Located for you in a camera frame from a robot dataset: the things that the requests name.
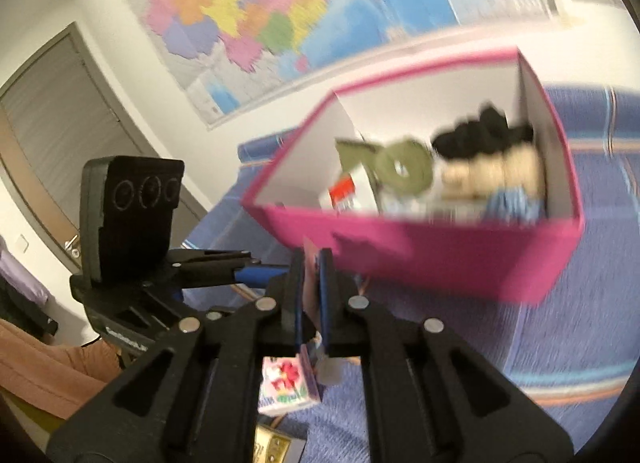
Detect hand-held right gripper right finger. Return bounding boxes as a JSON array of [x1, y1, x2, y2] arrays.
[[319, 249, 573, 463]]

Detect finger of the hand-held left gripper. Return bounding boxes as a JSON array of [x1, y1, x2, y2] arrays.
[[172, 265, 293, 291], [169, 249, 262, 267]]

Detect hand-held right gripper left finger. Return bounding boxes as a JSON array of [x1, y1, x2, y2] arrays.
[[45, 248, 306, 463]]

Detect pink cardboard box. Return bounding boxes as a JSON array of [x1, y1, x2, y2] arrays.
[[241, 46, 586, 305]]

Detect black socks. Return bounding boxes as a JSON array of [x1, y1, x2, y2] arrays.
[[432, 103, 536, 161]]

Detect floral print tissue packet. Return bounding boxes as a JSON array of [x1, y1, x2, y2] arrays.
[[257, 343, 322, 416]]

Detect purple cloth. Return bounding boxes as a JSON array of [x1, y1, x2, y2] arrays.
[[0, 238, 51, 304]]

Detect grey door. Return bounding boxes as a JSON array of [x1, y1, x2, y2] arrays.
[[0, 23, 208, 284]]

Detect dark cloth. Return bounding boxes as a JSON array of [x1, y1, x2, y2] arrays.
[[0, 275, 58, 341]]

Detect yellow packet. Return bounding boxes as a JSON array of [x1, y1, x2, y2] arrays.
[[252, 425, 307, 463]]

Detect salmon pink cloth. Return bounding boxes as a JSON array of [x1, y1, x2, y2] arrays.
[[0, 318, 123, 419]]

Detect light blue patterned cloth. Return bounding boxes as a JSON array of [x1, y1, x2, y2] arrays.
[[485, 190, 543, 224]]

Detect beige fluffy socks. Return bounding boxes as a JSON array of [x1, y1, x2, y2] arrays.
[[442, 148, 543, 201]]

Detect blue plaid bed sheet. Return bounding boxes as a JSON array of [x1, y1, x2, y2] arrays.
[[182, 85, 640, 463]]

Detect colourful wall map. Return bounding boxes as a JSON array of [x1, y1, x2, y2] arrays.
[[127, 0, 573, 128]]

